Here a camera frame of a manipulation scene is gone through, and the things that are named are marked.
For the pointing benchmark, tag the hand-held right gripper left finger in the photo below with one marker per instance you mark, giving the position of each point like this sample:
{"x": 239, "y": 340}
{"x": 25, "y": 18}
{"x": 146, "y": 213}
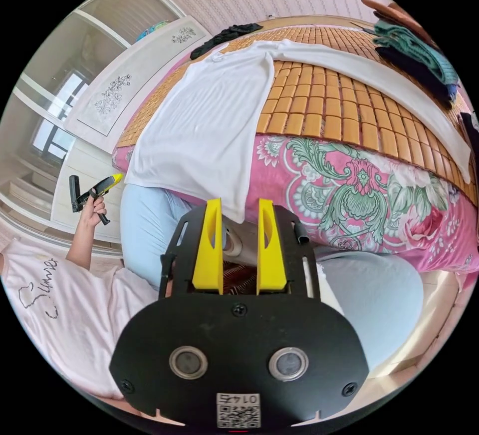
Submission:
{"x": 206, "y": 251}

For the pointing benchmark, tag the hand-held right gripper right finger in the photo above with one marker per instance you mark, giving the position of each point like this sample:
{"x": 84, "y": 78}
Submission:
{"x": 272, "y": 255}

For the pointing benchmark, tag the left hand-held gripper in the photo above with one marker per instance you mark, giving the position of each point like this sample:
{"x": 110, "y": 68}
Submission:
{"x": 98, "y": 192}

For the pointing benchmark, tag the person's left forearm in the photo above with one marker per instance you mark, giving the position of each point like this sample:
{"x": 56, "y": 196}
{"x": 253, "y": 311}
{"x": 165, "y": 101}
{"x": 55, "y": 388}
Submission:
{"x": 81, "y": 247}

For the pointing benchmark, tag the white short sleeve shirt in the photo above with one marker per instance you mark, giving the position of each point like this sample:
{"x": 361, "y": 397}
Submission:
{"x": 202, "y": 124}

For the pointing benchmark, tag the person's left hand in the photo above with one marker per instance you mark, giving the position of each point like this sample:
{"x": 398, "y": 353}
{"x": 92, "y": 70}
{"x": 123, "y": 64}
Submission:
{"x": 91, "y": 216}

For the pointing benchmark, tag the window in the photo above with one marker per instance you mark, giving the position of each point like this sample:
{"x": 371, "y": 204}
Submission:
{"x": 61, "y": 113}

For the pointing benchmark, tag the white cupboard with flower print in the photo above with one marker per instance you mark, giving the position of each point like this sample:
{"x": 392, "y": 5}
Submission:
{"x": 119, "y": 86}

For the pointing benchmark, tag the person's body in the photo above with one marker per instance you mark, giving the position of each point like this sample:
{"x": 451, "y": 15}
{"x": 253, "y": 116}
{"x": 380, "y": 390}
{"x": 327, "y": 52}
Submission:
{"x": 75, "y": 311}

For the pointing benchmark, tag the black garment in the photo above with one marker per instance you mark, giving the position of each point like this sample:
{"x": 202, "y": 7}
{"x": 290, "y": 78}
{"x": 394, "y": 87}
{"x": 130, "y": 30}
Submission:
{"x": 224, "y": 36}

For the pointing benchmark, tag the long white garment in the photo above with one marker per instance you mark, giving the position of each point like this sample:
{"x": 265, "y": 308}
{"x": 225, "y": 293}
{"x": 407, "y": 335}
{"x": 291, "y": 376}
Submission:
{"x": 374, "y": 75}

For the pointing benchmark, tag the dark garment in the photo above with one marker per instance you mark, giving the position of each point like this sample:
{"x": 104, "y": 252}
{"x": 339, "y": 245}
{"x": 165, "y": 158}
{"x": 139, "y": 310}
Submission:
{"x": 470, "y": 135}

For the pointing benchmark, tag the pile of clothes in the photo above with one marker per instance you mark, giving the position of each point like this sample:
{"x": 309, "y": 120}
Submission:
{"x": 411, "y": 49}

